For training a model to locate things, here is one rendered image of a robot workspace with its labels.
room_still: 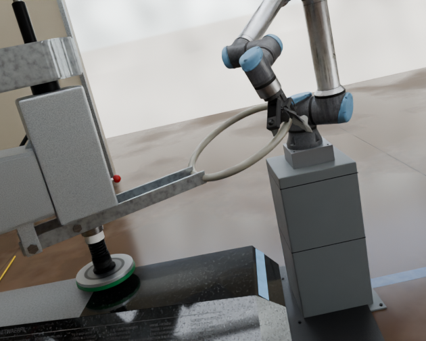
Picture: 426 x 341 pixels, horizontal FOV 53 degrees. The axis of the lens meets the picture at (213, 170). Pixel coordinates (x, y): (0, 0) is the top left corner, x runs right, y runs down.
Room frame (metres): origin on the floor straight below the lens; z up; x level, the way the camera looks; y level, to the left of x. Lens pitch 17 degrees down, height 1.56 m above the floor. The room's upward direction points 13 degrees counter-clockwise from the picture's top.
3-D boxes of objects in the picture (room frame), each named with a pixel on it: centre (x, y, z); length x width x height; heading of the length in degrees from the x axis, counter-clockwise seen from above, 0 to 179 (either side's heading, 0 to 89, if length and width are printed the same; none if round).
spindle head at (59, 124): (1.41, 0.55, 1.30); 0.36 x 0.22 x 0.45; 114
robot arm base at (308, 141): (2.21, -0.51, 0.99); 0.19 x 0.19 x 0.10
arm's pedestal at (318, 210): (2.21, -0.51, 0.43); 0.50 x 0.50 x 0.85; 89
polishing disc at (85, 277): (1.44, 0.47, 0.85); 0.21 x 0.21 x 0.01
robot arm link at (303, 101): (2.20, -0.52, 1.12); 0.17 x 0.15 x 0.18; 53
